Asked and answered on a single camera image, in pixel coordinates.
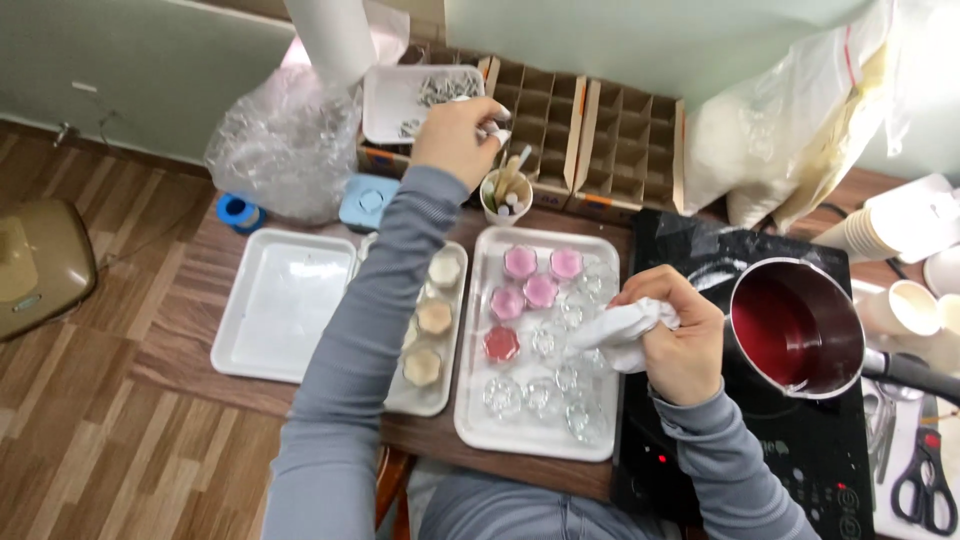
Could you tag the person's left hand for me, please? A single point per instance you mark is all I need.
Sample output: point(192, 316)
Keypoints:
point(450, 142)

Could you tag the person's right hand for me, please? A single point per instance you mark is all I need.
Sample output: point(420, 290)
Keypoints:
point(686, 345)

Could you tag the person's left fingers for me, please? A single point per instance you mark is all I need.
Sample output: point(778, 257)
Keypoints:
point(487, 120)

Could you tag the white tissue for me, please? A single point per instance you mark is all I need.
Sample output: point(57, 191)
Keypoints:
point(622, 330)

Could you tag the pile of metal wick tabs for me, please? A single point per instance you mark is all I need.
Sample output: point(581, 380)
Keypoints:
point(442, 88)

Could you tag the cardboard box with dividers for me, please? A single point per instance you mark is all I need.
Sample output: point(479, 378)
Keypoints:
point(630, 150)
point(544, 120)

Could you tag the white paper cup with sticks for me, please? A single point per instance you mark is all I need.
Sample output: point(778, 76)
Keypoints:
point(504, 206)

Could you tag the small white tray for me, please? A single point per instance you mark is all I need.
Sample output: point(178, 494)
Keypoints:
point(390, 101)

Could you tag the brown cardboard box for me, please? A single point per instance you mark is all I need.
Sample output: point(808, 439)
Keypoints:
point(379, 159)

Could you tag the light blue plastic box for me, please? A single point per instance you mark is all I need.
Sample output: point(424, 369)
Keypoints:
point(369, 201)

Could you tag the pink candle in glass holder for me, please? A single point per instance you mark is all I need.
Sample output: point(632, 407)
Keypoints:
point(520, 262)
point(507, 302)
point(566, 263)
point(540, 290)

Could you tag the white candle in glass holder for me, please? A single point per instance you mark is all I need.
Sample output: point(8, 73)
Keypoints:
point(444, 270)

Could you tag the white paper roll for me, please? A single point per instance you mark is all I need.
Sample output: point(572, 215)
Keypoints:
point(330, 37)

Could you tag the beige candle in glass holder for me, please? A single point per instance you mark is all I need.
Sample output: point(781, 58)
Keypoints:
point(421, 367)
point(434, 316)

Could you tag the clear crumpled plastic bag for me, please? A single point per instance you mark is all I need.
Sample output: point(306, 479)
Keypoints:
point(285, 150)

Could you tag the narrow white tray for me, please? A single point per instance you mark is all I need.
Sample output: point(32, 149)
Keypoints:
point(439, 330)

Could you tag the red candle in glass holder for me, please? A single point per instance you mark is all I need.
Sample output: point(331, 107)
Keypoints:
point(501, 343)

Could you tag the blue tape roll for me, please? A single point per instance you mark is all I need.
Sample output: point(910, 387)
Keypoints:
point(238, 211)

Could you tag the empty white square tray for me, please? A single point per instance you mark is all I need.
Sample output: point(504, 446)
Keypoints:
point(281, 304)

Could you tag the large plastic bag of wax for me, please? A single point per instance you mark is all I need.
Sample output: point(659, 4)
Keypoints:
point(765, 127)

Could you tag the group of empty glass holders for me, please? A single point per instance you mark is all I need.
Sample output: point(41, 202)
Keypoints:
point(544, 397)

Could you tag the large white tray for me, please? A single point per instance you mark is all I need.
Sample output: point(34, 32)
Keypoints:
point(480, 420)

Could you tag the steel pot with red wax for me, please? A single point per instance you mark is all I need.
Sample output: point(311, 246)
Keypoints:
point(795, 330)

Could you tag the brown wooden chair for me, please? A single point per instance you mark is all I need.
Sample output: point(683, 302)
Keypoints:
point(394, 484)

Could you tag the stack of white paper cups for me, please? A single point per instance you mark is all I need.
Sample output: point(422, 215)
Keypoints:
point(859, 229)

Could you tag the person's grey clothing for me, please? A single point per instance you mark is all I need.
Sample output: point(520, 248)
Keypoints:
point(525, 506)

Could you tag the black induction cooker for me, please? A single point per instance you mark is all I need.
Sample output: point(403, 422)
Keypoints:
point(780, 442)

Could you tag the brown floor appliance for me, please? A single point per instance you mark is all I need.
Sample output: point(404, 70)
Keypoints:
point(41, 266)

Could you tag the metal spoons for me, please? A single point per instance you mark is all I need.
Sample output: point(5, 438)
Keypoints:
point(881, 420)

